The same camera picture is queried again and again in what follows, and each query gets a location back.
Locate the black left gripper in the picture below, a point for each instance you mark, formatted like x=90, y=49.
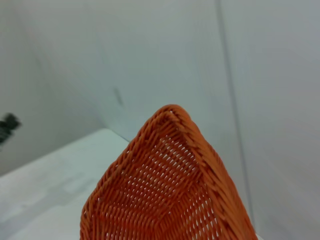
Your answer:
x=10, y=125

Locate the orange woven plastic basket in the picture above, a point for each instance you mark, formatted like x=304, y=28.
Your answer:
x=160, y=195

